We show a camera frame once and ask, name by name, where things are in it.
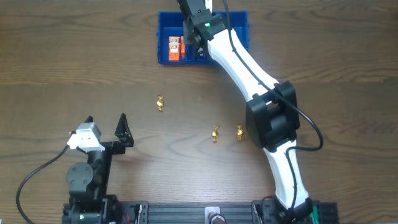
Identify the blue tray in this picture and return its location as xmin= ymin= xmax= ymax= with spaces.
xmin=157 ymin=11 xmax=250 ymax=66

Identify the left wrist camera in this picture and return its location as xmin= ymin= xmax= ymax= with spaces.
xmin=66 ymin=121 xmax=106 ymax=154

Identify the mounting rail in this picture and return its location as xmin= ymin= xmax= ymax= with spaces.
xmin=63 ymin=200 xmax=339 ymax=224

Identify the black cable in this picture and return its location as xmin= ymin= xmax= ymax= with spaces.
xmin=16 ymin=144 xmax=71 ymax=224
xmin=221 ymin=0 xmax=325 ymax=154

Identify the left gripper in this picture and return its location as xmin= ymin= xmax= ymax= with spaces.
xmin=84 ymin=113 xmax=135 ymax=156

